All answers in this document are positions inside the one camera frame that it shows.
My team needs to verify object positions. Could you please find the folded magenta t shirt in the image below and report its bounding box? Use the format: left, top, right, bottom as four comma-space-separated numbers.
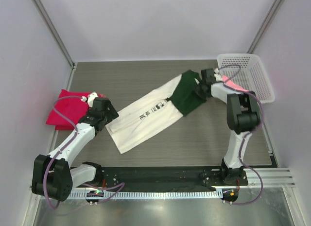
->
46, 89, 91, 131

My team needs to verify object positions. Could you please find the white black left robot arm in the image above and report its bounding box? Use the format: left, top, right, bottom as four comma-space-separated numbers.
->
31, 92, 119, 202

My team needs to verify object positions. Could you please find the white and green t shirt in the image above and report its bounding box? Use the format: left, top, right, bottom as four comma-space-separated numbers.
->
106, 70, 206, 154

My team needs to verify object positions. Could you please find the left aluminium corner post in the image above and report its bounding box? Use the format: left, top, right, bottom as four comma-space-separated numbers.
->
32, 0, 75, 68

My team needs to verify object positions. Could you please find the white perforated plastic basket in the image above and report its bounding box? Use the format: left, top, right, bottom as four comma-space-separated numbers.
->
217, 53, 275, 104

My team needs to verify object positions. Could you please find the aluminium corner post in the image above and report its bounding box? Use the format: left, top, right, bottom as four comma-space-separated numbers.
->
247, 0, 285, 54
32, 0, 75, 68

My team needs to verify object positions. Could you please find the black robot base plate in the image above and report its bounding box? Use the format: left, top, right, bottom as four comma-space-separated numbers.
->
90, 166, 248, 188

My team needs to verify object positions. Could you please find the pink t shirt in basket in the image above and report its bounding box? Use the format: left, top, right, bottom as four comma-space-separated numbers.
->
222, 75, 248, 92

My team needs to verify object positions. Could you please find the aluminium frame rail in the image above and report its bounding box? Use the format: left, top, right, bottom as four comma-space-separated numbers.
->
29, 169, 296, 191

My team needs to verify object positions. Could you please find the white slotted cable duct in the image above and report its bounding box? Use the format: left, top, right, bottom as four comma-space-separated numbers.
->
68, 189, 223, 200

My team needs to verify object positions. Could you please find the right aluminium corner post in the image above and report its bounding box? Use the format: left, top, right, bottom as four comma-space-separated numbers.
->
247, 0, 285, 54

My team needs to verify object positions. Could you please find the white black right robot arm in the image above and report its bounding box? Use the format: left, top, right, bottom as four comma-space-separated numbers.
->
194, 69, 262, 185

